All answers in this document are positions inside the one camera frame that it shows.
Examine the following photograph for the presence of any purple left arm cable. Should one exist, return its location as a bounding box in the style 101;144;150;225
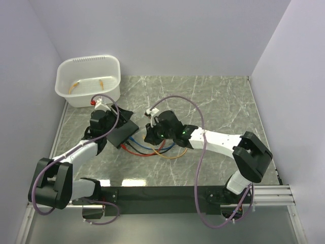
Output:
32;94;121;226

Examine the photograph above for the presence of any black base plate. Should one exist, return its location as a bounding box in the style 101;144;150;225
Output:
71;186;254;217

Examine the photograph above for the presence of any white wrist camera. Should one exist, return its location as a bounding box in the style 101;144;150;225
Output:
90;98;111;111
145;108;159;127

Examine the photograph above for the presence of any black network switch box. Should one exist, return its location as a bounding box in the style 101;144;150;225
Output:
107;120;139;148

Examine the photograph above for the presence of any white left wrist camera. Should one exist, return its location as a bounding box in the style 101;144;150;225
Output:
90;98;111;111

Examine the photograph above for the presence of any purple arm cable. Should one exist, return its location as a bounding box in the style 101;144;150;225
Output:
32;94;121;226
149;95;254;228

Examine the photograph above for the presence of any yellow ethernet cable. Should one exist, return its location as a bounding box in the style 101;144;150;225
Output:
152;146;188;160

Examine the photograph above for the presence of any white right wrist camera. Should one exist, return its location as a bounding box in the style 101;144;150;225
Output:
145;108;159;127

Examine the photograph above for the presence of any orange cable in tub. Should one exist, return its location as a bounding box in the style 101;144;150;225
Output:
68;79;105;95

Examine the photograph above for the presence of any blue ethernet cable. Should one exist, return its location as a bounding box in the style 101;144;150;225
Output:
128;136;176;151

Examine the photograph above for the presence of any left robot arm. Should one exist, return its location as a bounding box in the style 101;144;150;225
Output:
28;105;139;209

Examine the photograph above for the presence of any red ethernet cable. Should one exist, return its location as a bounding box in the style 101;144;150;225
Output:
120;142;166;157

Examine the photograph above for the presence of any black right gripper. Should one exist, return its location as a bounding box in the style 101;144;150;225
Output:
145;119;175;145

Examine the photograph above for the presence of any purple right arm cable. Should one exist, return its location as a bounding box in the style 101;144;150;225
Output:
149;95;254;228

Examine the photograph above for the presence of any aluminium rail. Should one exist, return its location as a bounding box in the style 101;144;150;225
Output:
27;185;297;208

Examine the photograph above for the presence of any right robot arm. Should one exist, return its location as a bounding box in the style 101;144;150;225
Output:
144;108;273;203

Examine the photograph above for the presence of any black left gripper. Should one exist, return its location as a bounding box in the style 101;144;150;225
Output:
102;104;133;136

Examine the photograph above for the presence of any white plastic tub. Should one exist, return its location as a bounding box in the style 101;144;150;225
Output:
55;55;121;108

